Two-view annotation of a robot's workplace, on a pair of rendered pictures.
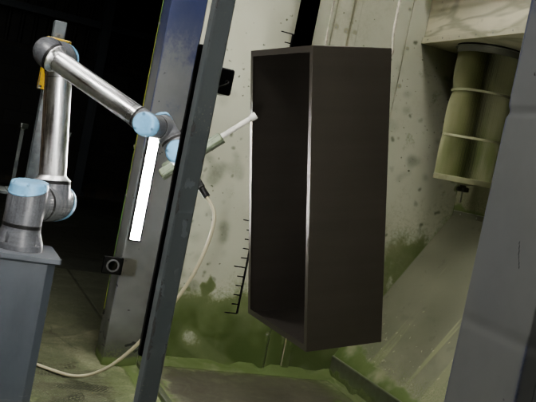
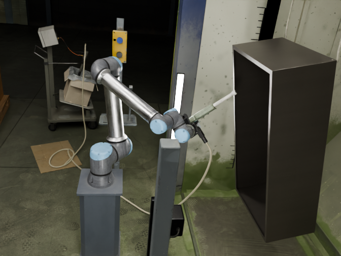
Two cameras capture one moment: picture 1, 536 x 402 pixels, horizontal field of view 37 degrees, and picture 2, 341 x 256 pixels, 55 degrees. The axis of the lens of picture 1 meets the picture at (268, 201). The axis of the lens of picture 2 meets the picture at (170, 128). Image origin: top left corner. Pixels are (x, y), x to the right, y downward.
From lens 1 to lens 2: 158 cm
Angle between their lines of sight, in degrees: 26
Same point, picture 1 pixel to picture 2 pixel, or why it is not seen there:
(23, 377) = (112, 244)
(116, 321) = not seen: hidden behind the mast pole
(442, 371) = not seen: outside the picture
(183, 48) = (193, 29)
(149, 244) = not seen: hidden behind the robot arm
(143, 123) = (156, 127)
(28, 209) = (101, 166)
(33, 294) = (110, 209)
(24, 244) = (102, 184)
